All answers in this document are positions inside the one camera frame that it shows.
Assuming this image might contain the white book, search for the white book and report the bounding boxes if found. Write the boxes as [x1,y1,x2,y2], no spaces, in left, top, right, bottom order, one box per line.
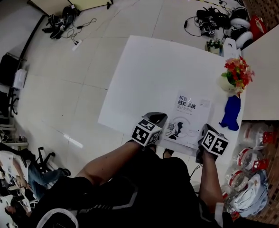
[163,90,213,150]

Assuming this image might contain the white round device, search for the white round device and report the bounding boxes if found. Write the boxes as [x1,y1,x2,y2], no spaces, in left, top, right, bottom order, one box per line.
[232,29,254,50]
[230,7,251,29]

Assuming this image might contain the clear bottle red cap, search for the clear bottle red cap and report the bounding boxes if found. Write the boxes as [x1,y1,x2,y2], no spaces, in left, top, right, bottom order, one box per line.
[240,122,277,149]
[224,170,248,192]
[234,147,270,175]

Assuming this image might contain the person's black shoe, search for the person's black shoe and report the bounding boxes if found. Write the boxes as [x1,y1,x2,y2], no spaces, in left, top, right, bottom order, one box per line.
[162,148,175,159]

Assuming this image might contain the white box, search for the white box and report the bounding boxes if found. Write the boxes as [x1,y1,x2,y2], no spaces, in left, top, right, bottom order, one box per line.
[13,68,28,89]

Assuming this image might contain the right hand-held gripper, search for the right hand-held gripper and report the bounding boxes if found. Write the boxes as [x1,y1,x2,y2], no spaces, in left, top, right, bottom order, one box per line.
[195,123,229,163]

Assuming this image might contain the small white flower pot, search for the small white flower pot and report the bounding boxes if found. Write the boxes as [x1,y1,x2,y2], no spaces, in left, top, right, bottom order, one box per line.
[205,38,224,56]

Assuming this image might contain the person's black shirt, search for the person's black shirt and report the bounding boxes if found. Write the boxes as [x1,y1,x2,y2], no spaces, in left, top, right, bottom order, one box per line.
[29,148,225,228]

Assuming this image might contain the potted colourful artificial flowers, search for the potted colourful artificial flowers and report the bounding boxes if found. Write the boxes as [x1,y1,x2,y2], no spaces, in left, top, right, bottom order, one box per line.
[219,57,255,96]

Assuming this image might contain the large white leaning board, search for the large white leaning board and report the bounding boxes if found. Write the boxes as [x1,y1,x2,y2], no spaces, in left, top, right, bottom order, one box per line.
[240,20,279,122]

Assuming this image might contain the person's right forearm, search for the person's right forearm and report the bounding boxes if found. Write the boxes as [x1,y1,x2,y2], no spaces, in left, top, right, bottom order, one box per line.
[198,154,223,206]

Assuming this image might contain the black metal rack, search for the black metal rack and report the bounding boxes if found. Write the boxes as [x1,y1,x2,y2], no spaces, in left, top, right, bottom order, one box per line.
[0,52,28,90]

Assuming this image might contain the pile of black gear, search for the pile of black gear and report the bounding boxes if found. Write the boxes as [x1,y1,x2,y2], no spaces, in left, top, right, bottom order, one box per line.
[184,6,232,37]

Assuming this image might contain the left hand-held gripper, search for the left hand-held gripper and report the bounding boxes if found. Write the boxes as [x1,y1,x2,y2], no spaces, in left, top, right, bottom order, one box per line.
[131,112,168,151]

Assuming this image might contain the person's left forearm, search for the person's left forearm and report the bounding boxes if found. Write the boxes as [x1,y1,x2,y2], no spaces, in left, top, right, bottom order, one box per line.
[75,140,143,187]

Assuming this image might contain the white table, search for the white table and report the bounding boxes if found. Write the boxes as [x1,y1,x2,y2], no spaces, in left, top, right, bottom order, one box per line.
[98,35,246,159]

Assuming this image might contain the white grey cloth bundle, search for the white grey cloth bundle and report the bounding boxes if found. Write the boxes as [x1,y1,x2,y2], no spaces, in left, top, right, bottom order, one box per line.
[227,172,270,219]

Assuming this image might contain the white power strip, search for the white power strip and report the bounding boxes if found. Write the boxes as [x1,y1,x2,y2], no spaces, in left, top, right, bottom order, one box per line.
[72,39,83,52]

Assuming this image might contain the red bag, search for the red bag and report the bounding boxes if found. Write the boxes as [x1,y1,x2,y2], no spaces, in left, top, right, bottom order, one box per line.
[248,15,269,36]

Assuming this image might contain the blue cloth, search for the blue cloth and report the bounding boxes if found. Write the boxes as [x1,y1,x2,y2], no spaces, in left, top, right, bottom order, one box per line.
[219,95,241,131]

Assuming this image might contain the black bag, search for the black bag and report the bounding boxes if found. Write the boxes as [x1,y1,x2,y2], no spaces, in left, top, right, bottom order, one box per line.
[42,5,81,39]

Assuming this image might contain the white paper bag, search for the white paper bag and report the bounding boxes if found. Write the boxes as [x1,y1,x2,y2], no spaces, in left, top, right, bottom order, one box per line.
[222,37,242,57]

